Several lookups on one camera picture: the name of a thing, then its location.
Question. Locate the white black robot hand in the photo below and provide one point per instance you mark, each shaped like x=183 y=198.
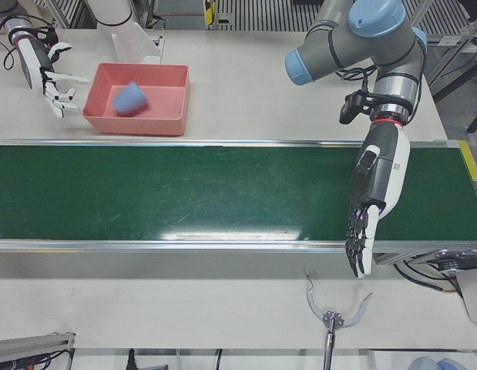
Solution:
x=34 y=61
x=392 y=169

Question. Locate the light blue plastic cup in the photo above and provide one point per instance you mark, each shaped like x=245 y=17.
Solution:
x=128 y=100

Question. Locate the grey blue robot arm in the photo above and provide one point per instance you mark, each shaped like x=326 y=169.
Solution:
x=357 y=42
x=16 y=23

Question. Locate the pink plastic box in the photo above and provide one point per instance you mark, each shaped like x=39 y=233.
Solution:
x=161 y=108

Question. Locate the white flat device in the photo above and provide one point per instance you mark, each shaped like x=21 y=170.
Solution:
x=473 y=297

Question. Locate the metal grabber pole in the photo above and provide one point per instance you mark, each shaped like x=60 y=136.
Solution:
x=330 y=320

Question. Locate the light blue headphones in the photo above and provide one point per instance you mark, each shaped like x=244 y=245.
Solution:
x=423 y=364

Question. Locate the green conveyor belt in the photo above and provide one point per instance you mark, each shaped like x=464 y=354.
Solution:
x=184 y=192

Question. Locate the aluminium profile bar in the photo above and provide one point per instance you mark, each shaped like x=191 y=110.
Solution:
x=30 y=347

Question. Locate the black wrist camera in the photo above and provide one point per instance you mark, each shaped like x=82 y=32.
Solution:
x=351 y=108
x=47 y=34

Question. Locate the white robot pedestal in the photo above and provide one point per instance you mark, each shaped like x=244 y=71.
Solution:
x=111 y=11

